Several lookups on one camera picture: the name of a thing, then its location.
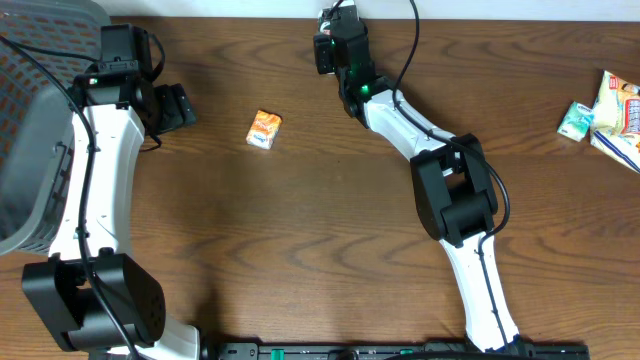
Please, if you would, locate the orange tissue pack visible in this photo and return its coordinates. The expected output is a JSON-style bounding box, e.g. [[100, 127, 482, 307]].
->
[[246, 110, 282, 150]]

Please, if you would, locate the teal tissue pack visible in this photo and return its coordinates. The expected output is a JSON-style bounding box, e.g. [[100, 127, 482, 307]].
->
[[557, 102, 594, 142]]

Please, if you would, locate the yellow snack bag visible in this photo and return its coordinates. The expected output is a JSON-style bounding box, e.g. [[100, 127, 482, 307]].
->
[[590, 71, 639, 173]]

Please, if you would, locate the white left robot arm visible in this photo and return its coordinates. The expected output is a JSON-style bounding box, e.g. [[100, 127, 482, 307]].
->
[[22, 24, 205, 359]]

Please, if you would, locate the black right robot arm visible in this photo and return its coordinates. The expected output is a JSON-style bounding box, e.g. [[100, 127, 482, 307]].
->
[[313, 1, 519, 353]]

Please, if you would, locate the white barcode scanner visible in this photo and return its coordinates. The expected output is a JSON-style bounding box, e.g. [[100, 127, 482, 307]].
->
[[318, 1, 359, 25]]

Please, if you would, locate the grey plastic shopping basket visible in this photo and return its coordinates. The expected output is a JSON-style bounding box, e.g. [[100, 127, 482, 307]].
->
[[1, 0, 110, 255]]

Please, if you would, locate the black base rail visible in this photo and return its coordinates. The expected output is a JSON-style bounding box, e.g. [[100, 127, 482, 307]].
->
[[199, 341, 591, 360]]

